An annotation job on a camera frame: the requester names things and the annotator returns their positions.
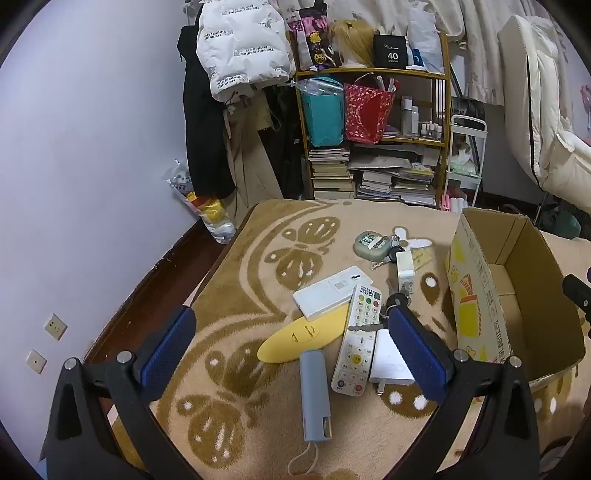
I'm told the white plastic bag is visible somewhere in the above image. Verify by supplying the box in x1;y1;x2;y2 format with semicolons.
406;4;445;70

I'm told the cardboard box with yellow print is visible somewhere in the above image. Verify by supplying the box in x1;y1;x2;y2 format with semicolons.
444;208;587;386

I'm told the clear plastic bag of toys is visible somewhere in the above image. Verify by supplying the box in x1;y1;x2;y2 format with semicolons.
165;159;236;244

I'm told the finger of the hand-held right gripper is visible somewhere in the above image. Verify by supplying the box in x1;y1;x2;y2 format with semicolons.
562;274;591;324

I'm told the blond wig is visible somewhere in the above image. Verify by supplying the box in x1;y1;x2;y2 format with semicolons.
329;19;376;69

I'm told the black box with white print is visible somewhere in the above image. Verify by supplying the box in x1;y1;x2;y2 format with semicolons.
372;34;409;69

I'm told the white charger cube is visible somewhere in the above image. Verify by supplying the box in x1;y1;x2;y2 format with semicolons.
395;250;415;283

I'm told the floral curtain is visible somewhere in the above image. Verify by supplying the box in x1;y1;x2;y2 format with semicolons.
369;0;513;107

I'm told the wooden bookshelf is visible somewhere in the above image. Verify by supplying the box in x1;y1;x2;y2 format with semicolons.
291;30;452;208

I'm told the white printed puffer jacket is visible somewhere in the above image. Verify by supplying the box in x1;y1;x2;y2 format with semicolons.
196;0;296;109

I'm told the black round head key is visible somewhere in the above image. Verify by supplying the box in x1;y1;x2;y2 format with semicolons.
372;246;406;271

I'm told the pink and black printed bag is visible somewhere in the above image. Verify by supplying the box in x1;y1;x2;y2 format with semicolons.
291;9;335;72

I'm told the red patterned gift bag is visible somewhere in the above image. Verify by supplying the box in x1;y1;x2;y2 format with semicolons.
343;74;397;145

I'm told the grey-blue tube with cord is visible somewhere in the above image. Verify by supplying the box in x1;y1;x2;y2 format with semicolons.
287;350;334;476

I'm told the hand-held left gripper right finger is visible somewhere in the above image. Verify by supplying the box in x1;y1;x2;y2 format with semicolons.
388;305;543;480

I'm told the white metal cart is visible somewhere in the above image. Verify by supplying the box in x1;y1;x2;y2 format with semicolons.
443;114;488;212

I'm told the white remote control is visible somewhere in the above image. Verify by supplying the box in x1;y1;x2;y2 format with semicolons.
331;285;383;396

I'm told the black key fob bunch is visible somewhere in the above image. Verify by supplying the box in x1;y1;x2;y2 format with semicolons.
385;276;413;319

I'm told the beige butterfly print blanket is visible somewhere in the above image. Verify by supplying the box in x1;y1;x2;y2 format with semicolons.
111;198;591;480

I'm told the teal bag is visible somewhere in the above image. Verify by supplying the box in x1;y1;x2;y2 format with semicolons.
298;78;346;148

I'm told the pile of books and magazines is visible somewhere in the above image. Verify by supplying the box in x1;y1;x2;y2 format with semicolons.
348;143;439;206

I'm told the yellow oval case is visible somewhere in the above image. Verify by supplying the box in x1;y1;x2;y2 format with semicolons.
257;305;350;364

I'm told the white power adapter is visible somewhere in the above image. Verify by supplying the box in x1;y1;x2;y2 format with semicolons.
369;329;416;395

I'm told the white power bank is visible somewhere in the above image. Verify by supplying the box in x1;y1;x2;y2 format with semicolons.
293;266;373;321

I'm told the black hanging coat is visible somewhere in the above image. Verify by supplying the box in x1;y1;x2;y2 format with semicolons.
178;25;236;199

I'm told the cream padded recliner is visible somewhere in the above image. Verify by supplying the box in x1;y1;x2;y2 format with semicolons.
498;14;591;206

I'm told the dark green container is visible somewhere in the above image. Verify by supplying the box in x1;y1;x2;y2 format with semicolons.
551;203;583;238

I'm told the black hanging bag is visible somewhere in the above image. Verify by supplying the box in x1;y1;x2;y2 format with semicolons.
263;85;305;199

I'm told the row of cosmetic bottles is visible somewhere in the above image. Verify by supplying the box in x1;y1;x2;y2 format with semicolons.
401;96;445;139

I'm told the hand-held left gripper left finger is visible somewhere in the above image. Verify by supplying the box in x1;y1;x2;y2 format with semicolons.
39;305;204;480

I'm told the stack of old books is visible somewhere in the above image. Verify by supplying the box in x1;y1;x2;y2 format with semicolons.
308;147;355;200

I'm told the beige trench coat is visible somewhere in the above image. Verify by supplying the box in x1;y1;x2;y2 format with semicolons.
224;88;284;217

